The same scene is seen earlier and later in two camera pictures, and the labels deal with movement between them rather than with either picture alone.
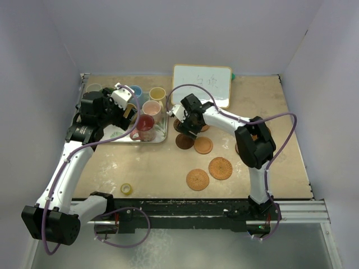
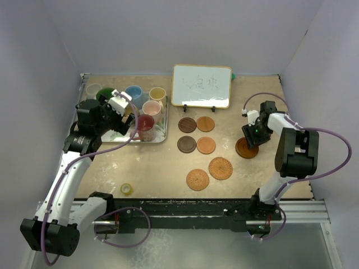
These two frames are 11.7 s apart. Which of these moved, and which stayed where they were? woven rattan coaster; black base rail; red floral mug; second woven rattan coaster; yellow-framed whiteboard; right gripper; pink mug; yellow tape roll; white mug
Moved: right gripper
Stayed: woven rattan coaster; white mug; red floral mug; pink mug; yellow-framed whiteboard; black base rail; yellow tape roll; second woven rattan coaster
